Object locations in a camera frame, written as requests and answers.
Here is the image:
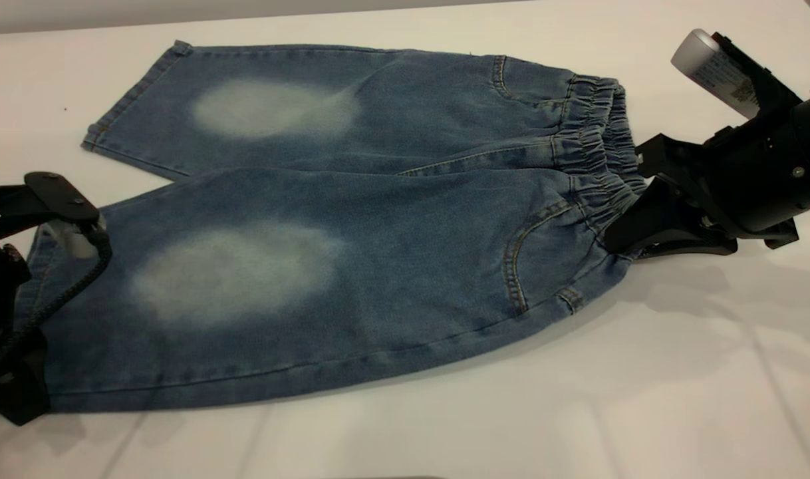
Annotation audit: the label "blue denim pants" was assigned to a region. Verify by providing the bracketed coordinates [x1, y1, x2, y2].
[9, 41, 648, 414]

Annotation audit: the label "black left camera bracket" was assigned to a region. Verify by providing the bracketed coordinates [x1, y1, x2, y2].
[0, 172, 101, 240]

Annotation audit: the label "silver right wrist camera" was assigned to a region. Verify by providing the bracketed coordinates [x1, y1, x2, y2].
[671, 29, 759, 119]

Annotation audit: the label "black right camera bracket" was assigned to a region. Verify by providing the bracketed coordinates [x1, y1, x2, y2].
[711, 32, 805, 120]

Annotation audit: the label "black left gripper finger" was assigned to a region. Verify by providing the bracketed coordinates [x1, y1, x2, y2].
[0, 331, 51, 427]

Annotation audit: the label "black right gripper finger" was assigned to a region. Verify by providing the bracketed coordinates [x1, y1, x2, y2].
[634, 224, 739, 259]
[605, 178, 703, 254]

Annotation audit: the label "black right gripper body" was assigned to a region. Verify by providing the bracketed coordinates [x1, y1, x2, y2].
[636, 93, 810, 251]

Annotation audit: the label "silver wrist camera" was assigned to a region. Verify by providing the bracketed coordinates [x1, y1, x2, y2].
[46, 223, 98, 260]
[671, 29, 759, 119]

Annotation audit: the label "black braided left cable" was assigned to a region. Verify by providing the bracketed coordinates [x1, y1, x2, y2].
[0, 226, 113, 377]

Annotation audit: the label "black camera bracket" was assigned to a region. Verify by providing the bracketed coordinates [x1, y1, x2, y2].
[711, 32, 805, 120]
[0, 172, 101, 240]

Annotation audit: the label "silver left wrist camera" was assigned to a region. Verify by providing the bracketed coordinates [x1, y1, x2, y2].
[46, 223, 98, 260]

